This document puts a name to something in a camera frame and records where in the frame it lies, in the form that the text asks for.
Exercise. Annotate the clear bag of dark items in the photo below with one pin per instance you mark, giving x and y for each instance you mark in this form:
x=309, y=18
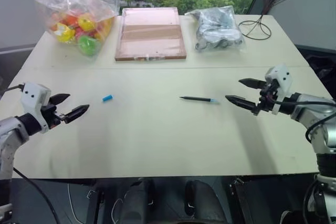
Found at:
x=219, y=30

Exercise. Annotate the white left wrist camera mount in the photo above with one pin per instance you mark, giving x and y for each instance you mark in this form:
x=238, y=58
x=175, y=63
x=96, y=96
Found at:
x=34, y=94

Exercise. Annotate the black pen with blue end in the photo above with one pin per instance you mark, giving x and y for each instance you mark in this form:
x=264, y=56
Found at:
x=199, y=99

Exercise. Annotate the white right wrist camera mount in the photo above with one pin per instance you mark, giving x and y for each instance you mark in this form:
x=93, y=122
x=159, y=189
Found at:
x=282, y=75

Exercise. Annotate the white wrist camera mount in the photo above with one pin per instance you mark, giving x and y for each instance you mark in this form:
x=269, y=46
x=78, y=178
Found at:
x=34, y=94
x=282, y=75

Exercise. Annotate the flat pink wooden box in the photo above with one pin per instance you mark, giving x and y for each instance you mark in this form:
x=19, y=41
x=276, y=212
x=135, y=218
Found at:
x=151, y=35

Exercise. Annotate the green toy in bag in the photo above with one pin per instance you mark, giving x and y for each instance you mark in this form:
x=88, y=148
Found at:
x=88, y=45

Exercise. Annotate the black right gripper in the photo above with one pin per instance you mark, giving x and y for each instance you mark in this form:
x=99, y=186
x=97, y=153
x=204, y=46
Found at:
x=267, y=96

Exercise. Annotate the yellow and orange toy in bag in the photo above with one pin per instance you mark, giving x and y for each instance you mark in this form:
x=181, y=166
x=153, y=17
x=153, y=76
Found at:
x=86, y=23

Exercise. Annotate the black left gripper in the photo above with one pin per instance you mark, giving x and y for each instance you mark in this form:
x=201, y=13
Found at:
x=52, y=117

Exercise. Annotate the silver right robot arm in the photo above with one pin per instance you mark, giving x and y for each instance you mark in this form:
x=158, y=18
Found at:
x=315, y=113

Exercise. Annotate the clear bag of colourful toys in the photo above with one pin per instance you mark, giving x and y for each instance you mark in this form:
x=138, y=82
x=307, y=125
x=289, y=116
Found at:
x=78, y=1

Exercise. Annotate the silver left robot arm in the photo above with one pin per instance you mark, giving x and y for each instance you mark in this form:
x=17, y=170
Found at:
x=10, y=134

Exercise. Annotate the blue pen cap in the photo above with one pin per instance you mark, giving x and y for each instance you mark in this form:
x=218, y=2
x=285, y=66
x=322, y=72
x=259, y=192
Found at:
x=107, y=98

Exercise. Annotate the black object beside table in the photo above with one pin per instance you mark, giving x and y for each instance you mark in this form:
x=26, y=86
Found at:
x=323, y=68

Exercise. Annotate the dark rounded shape under table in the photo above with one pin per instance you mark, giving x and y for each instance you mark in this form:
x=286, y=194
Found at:
x=202, y=200

